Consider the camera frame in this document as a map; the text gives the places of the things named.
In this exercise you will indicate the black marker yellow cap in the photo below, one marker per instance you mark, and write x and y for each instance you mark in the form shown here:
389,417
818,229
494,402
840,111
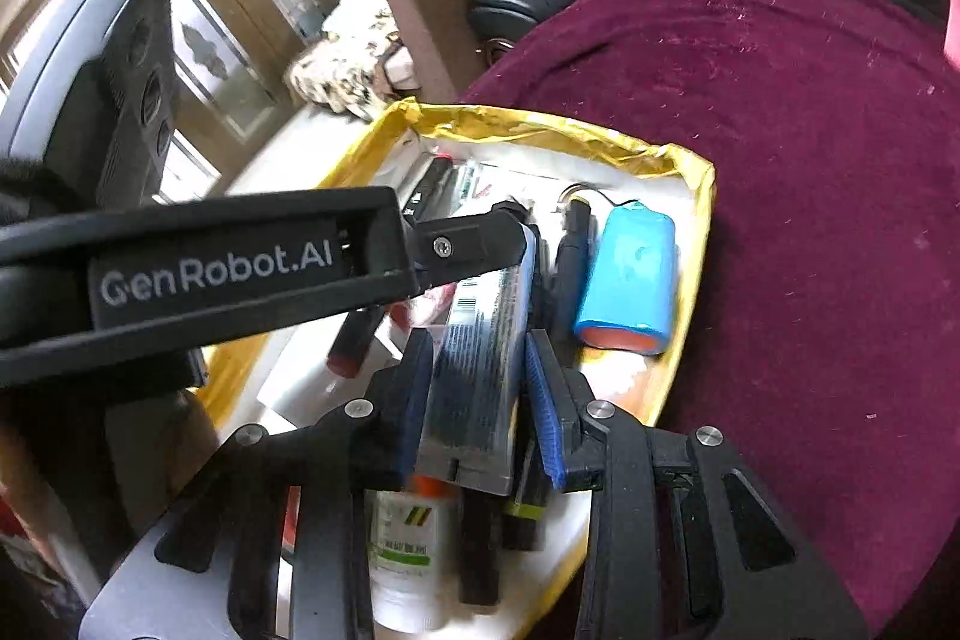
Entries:
559,347

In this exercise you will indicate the wooden glass panel door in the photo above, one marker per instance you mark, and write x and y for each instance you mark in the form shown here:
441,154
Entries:
225,25

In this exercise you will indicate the person's left hand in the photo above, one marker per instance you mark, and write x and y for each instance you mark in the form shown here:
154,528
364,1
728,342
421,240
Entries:
87,481

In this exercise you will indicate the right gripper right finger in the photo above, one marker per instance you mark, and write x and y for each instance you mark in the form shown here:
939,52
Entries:
684,540

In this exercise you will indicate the blue battery pack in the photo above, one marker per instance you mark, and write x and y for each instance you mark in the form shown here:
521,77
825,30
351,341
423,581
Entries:
631,295

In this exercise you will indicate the pink yarn cone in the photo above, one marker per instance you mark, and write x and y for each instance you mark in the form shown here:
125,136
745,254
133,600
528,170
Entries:
952,39

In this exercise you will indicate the silver ointment tube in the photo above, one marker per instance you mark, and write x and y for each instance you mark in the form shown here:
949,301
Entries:
468,435

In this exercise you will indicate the black marker red cap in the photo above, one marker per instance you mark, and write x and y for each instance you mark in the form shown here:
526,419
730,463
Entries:
353,341

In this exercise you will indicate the black marker blue cap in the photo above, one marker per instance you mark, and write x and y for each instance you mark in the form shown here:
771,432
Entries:
479,546

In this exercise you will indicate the maroon velvet table cloth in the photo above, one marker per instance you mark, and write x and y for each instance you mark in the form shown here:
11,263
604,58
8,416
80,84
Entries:
825,340

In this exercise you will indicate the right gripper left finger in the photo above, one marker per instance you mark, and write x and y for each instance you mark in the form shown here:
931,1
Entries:
209,567

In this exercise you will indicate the white glue bottle orange cap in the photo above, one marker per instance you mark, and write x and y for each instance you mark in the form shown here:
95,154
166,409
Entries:
412,555

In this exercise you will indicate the floral patterned blanket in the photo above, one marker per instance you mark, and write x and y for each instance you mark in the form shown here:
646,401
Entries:
344,69

